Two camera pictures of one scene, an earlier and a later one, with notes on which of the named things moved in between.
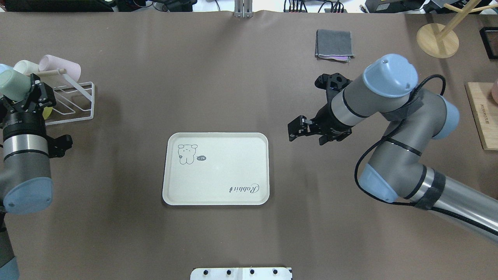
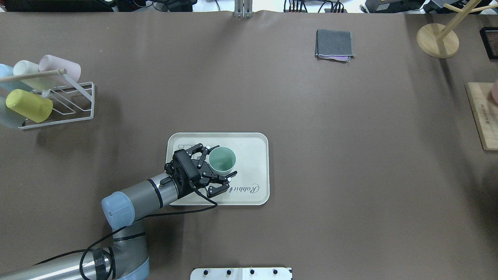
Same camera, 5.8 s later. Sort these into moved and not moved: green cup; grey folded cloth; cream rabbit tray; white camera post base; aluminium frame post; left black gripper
Moved: left black gripper; green cup
Not moved: cream rabbit tray; aluminium frame post; grey folded cloth; white camera post base
